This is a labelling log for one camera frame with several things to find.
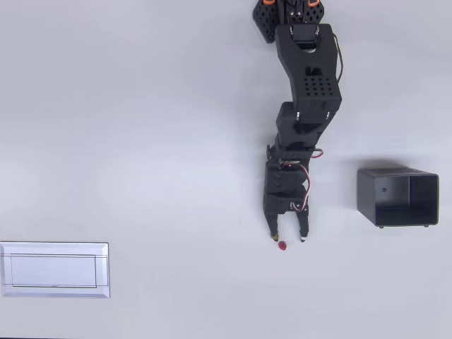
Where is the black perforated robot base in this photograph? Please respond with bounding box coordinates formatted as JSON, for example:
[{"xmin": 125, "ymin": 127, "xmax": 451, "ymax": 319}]
[{"xmin": 251, "ymin": 0, "xmax": 326, "ymax": 44}]

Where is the black open plastic box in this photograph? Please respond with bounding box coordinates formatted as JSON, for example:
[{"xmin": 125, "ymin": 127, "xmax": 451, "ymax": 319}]
[{"xmin": 356, "ymin": 167, "xmax": 441, "ymax": 230}]

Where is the red white gripper servo cable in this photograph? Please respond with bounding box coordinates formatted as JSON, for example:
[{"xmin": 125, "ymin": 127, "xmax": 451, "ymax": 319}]
[{"xmin": 280, "ymin": 161, "xmax": 312, "ymax": 213}]

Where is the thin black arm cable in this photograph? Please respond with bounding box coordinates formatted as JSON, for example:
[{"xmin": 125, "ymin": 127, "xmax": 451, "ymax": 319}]
[{"xmin": 331, "ymin": 32, "xmax": 345, "ymax": 84}]

